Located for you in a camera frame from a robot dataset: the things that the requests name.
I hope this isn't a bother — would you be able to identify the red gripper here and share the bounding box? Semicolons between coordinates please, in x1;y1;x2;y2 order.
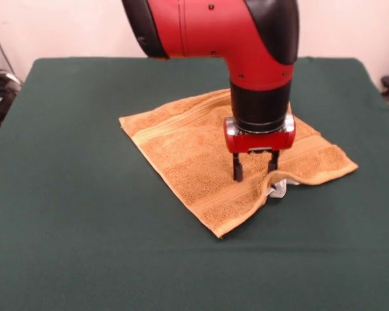
224;113;297;181

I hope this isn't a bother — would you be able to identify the orange terry towel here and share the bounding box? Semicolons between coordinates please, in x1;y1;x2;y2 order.
119;89;359;240

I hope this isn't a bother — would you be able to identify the dark green table cloth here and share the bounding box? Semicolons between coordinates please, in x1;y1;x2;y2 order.
0;56;389;311

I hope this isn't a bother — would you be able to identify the thin grey cable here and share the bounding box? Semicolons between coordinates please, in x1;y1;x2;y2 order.
0;25;23;88

